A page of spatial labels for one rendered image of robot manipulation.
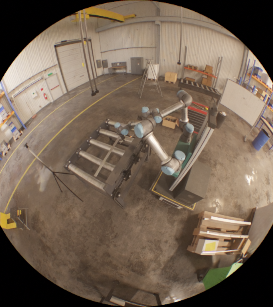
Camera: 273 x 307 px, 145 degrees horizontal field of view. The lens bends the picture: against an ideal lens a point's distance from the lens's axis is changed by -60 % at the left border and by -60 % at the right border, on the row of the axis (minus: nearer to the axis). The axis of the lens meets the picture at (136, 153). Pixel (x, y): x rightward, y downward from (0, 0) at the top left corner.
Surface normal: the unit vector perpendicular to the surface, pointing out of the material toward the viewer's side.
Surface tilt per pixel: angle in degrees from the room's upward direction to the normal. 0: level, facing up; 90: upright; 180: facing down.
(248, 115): 90
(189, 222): 0
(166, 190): 0
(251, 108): 90
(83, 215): 0
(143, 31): 90
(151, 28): 90
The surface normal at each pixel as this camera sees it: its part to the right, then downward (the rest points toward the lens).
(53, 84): 0.90, 0.32
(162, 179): -0.04, -0.61
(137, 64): -0.43, 0.72
